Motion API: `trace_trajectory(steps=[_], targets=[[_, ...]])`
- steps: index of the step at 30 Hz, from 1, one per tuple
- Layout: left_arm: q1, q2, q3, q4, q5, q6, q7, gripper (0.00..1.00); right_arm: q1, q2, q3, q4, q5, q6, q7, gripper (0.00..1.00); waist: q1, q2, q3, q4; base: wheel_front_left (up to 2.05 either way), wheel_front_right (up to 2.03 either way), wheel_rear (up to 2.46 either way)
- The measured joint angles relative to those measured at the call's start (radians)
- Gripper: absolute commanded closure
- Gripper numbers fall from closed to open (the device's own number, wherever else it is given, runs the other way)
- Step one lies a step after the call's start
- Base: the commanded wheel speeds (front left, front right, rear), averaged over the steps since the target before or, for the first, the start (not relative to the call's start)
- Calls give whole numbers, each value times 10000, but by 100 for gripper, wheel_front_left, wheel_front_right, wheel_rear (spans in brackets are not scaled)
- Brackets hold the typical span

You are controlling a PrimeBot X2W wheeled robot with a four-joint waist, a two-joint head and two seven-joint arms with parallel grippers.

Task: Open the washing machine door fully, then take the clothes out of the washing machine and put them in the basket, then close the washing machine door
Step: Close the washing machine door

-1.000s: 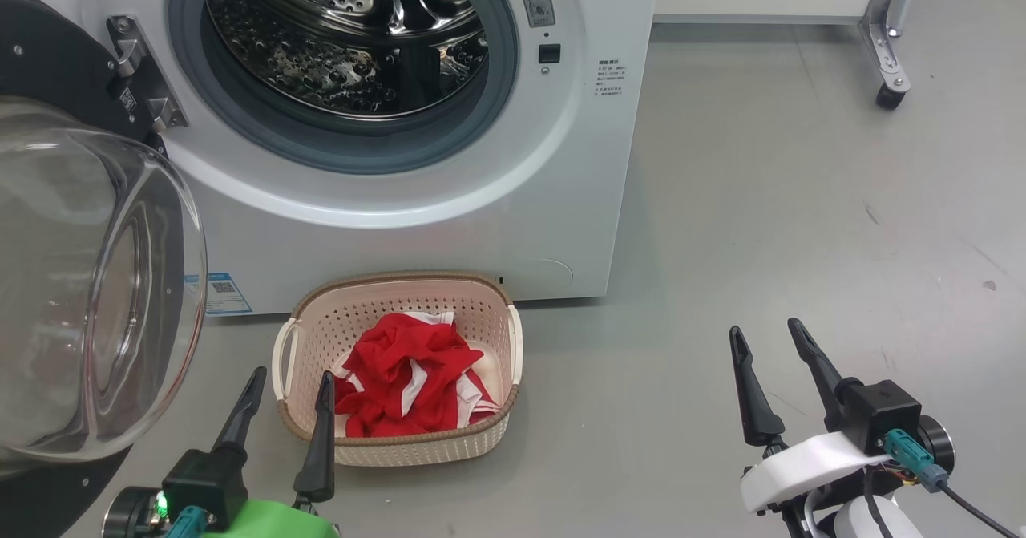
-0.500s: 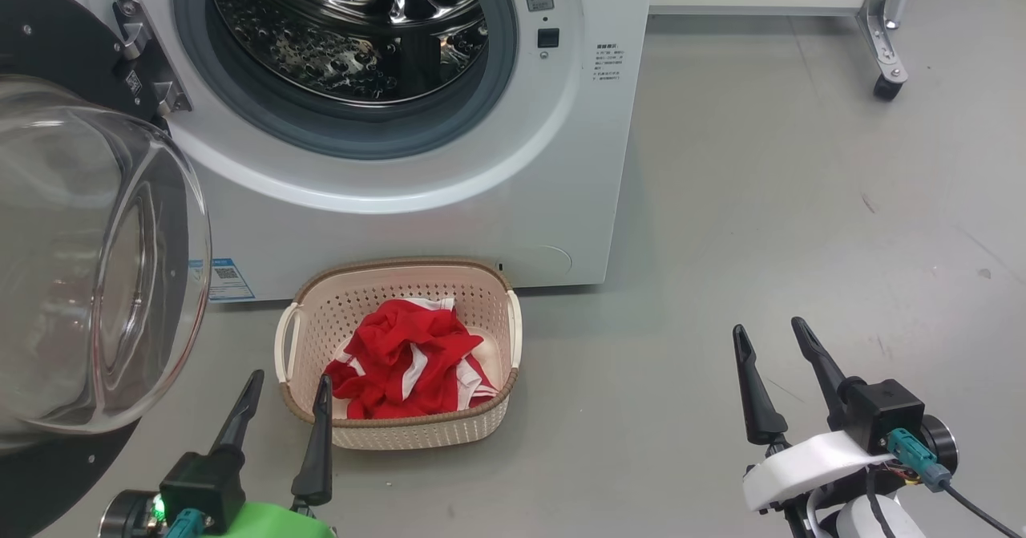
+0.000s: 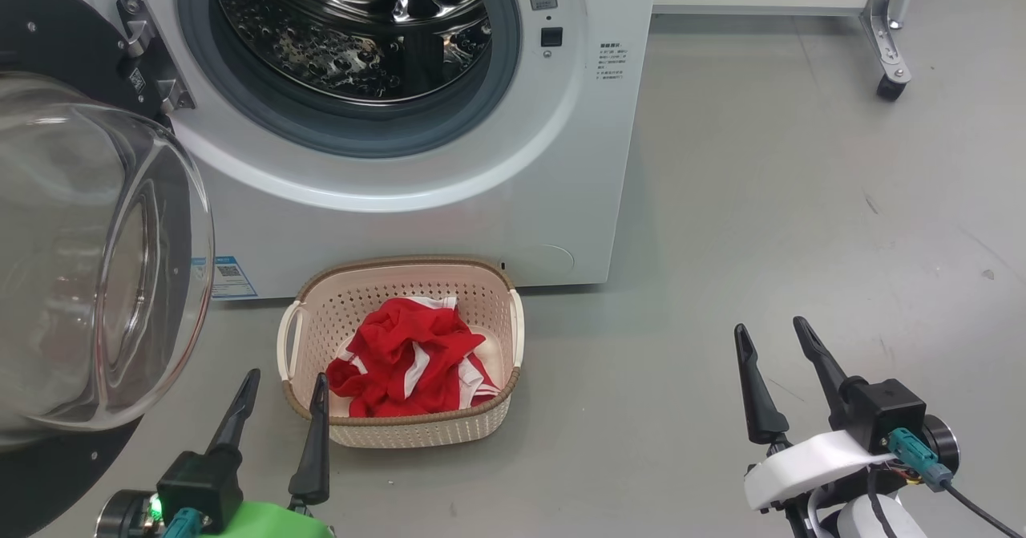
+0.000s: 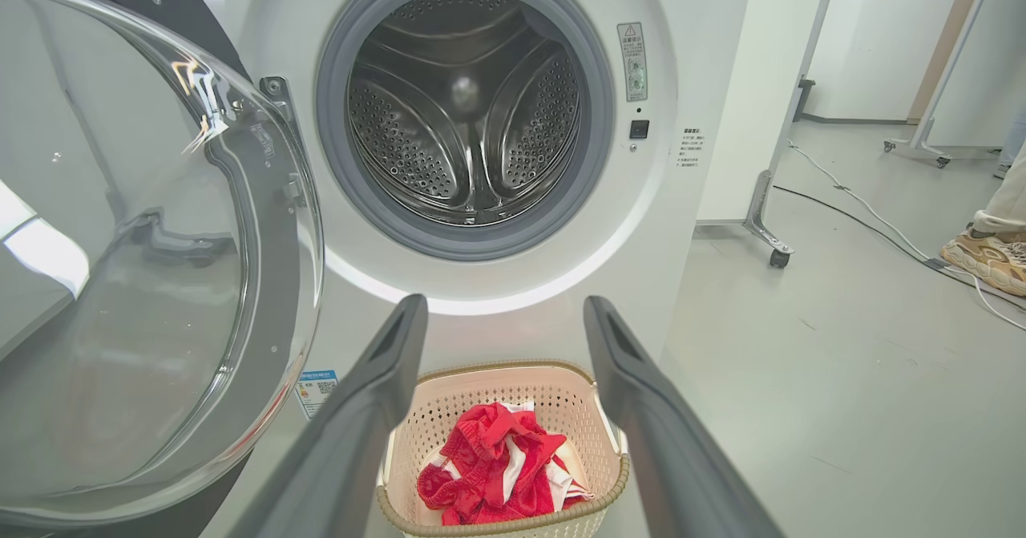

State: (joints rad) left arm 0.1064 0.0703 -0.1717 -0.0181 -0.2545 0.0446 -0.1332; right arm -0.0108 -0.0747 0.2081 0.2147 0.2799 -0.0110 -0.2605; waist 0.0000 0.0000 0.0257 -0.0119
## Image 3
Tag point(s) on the round black glass washer door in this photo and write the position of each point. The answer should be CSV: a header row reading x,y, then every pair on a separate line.
x,y
80,241

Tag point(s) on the blue energy label sticker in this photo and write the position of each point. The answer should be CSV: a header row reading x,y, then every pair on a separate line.
x,y
232,277

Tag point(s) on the printed warning text label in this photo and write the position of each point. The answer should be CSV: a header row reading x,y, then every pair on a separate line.
x,y
611,61

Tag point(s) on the red and white garment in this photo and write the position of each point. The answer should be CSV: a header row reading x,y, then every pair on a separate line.
x,y
409,362

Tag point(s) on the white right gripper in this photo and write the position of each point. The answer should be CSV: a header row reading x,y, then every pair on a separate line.
x,y
801,466

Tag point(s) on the metal frame leg with caster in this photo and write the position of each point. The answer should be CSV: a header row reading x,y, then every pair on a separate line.
x,y
886,41

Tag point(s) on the metal door hinge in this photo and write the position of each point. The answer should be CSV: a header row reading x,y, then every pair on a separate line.
x,y
148,57

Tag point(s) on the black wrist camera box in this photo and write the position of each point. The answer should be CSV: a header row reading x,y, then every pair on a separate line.
x,y
886,414
200,486

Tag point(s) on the cream perforated laundry basket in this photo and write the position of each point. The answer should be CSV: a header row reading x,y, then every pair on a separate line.
x,y
353,305

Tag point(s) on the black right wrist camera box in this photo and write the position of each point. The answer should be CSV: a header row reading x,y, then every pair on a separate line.
x,y
886,414

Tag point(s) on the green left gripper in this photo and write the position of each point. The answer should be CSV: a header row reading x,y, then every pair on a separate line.
x,y
272,522

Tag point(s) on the white front-load washing machine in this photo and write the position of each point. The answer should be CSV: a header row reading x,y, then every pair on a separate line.
x,y
481,225

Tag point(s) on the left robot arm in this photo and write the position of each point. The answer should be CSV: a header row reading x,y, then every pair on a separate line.
x,y
124,518

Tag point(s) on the stainless steel washer drum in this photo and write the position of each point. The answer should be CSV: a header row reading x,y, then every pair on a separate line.
x,y
353,61

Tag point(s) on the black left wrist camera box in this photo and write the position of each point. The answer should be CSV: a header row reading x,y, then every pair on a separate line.
x,y
200,486

